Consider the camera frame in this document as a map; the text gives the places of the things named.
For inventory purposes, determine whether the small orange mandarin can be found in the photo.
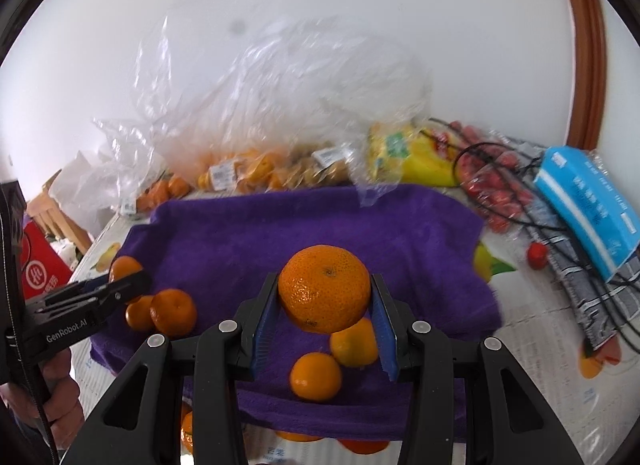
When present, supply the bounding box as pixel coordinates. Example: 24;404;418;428
329;318;378;369
108;256;146;305

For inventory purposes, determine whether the large orange mandarin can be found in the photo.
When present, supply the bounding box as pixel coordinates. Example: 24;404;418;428
278;245;371;335

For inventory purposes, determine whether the large orange with stem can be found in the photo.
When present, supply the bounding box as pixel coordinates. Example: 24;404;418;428
180;402;193;454

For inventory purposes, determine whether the bag of red fruits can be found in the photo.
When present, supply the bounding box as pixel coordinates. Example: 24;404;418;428
430;118;540;234

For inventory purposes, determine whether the person's left hand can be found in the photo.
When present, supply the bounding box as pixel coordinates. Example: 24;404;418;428
1;349;85;450

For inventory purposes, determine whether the red paper bag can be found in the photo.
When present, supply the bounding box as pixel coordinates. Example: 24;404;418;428
21;220;72;299

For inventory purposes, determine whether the wooden chair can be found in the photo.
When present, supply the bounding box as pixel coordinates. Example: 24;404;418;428
26;170;92;255

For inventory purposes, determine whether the white plastic bag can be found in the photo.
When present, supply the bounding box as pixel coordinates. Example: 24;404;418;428
49;151;117;237

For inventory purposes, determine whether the purple towel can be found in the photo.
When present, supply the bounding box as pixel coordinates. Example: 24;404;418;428
122;185;502;440

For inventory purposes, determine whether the plastic bag of oranges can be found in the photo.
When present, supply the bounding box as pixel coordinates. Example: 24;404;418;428
92;118;194;217

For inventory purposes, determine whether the grey checked cloth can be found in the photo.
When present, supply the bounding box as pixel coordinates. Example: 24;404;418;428
517;142;639;349

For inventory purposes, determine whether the red cherry tomato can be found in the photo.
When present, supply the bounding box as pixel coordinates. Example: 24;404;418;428
526;242;549;270

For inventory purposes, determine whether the blue tissue pack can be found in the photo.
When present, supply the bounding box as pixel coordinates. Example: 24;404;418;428
534;147;639;282

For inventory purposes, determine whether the plastic bag of kumquats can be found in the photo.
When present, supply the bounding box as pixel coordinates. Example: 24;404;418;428
132;0;431;206

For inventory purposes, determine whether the yellow snack package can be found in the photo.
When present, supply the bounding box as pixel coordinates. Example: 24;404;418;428
367;123;457;188

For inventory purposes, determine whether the black cable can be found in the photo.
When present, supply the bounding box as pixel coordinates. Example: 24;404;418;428
424;116;640;341

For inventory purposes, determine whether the brown door frame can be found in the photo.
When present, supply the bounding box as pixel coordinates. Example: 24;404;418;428
566;0;608;150

